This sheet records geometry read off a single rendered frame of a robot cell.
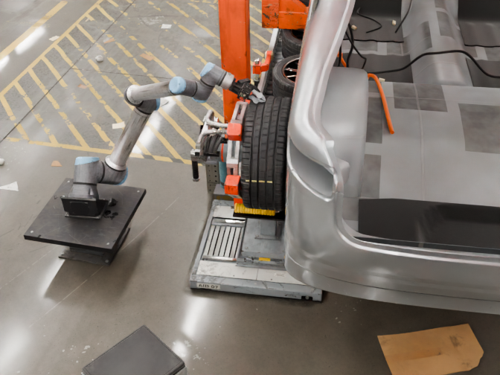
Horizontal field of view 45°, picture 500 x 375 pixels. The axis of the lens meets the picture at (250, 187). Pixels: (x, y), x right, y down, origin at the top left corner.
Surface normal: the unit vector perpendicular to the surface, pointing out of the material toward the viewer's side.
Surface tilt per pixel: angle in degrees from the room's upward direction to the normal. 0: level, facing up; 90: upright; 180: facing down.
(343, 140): 53
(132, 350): 0
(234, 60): 90
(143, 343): 0
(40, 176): 0
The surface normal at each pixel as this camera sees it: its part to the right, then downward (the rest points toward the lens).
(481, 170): -0.07, -0.48
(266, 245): -0.01, -0.77
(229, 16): -0.14, 0.63
